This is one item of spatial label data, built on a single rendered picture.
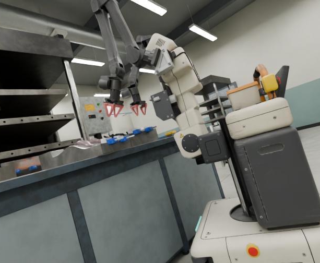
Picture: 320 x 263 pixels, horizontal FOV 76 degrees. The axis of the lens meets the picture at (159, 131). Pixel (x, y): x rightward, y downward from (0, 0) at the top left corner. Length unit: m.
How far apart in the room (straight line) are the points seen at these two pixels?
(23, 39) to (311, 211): 2.22
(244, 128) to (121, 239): 0.84
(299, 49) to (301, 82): 0.95
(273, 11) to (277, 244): 7.43
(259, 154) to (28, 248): 1.00
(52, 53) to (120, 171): 1.37
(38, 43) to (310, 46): 6.87
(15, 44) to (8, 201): 1.42
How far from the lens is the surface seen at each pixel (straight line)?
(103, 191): 1.16
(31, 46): 2.17
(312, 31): 7.68
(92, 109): 2.29
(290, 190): 0.99
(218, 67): 8.15
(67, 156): 1.26
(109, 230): 1.20
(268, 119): 0.94
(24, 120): 1.98
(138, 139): 1.37
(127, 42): 1.18
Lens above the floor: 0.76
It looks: 4 degrees up
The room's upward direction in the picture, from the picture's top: 16 degrees counter-clockwise
